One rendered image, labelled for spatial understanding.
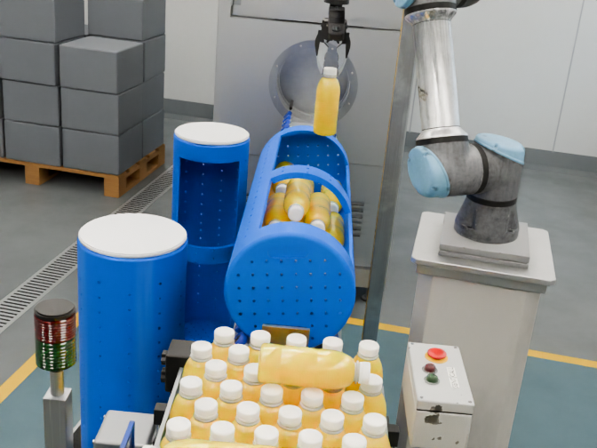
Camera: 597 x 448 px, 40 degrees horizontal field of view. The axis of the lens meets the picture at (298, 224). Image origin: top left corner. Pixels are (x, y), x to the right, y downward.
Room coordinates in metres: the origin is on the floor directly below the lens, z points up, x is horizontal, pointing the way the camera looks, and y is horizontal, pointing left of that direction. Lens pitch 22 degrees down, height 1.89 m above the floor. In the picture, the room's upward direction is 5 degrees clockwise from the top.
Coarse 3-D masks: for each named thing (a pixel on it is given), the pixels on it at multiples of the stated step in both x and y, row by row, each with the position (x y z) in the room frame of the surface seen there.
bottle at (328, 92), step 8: (320, 80) 2.34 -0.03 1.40; (328, 80) 2.32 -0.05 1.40; (336, 80) 2.33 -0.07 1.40; (320, 88) 2.32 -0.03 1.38; (328, 88) 2.31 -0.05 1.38; (336, 88) 2.32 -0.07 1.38; (320, 96) 2.32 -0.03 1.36; (328, 96) 2.31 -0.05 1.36; (336, 96) 2.32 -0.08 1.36; (320, 104) 2.32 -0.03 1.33; (328, 104) 2.31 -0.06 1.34; (336, 104) 2.32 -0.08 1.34; (320, 112) 2.32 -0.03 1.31; (328, 112) 2.31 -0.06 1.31; (336, 112) 2.33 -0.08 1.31; (320, 120) 2.32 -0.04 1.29; (328, 120) 2.31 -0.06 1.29; (336, 120) 2.33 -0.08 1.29; (320, 128) 2.31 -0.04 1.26; (328, 128) 2.31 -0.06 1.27; (336, 128) 2.34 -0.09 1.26
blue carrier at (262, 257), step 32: (288, 128) 2.44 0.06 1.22; (288, 160) 2.44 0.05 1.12; (320, 160) 2.44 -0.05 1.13; (256, 192) 1.95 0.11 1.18; (256, 224) 1.68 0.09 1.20; (288, 224) 1.63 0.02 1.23; (256, 256) 1.58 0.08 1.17; (288, 256) 1.58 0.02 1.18; (320, 256) 1.58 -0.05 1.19; (352, 256) 1.71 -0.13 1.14; (224, 288) 1.59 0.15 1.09; (256, 288) 1.58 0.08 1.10; (288, 288) 1.58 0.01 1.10; (320, 288) 1.58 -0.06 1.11; (352, 288) 1.58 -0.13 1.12; (256, 320) 1.58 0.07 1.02; (288, 320) 1.58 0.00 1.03; (320, 320) 1.58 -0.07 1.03
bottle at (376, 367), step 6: (354, 360) 1.39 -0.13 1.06; (360, 360) 1.38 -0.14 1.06; (366, 360) 1.37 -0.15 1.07; (372, 360) 1.37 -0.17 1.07; (378, 360) 1.39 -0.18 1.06; (372, 366) 1.37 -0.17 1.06; (378, 366) 1.38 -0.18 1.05; (372, 372) 1.36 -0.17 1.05; (378, 372) 1.37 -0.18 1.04; (354, 384) 1.36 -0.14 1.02; (360, 384) 1.36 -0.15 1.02; (348, 390) 1.38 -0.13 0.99; (354, 390) 1.36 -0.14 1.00
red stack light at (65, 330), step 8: (40, 320) 1.11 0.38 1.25; (64, 320) 1.11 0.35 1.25; (72, 320) 1.12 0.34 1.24; (40, 328) 1.10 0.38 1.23; (48, 328) 1.10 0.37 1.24; (56, 328) 1.10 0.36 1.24; (64, 328) 1.11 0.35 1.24; (72, 328) 1.12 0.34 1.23; (40, 336) 1.11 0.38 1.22; (48, 336) 1.10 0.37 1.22; (56, 336) 1.10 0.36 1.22; (64, 336) 1.11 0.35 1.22; (72, 336) 1.12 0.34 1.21
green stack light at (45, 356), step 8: (40, 344) 1.10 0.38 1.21; (48, 344) 1.10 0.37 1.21; (56, 344) 1.10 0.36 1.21; (64, 344) 1.11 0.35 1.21; (72, 344) 1.12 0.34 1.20; (40, 352) 1.11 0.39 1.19; (48, 352) 1.10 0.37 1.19; (56, 352) 1.10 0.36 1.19; (64, 352) 1.11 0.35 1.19; (72, 352) 1.12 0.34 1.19; (40, 360) 1.11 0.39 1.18; (48, 360) 1.10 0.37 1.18; (56, 360) 1.10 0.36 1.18; (64, 360) 1.11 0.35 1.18; (72, 360) 1.12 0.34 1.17; (40, 368) 1.11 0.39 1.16; (48, 368) 1.10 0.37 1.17; (56, 368) 1.10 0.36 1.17; (64, 368) 1.11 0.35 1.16
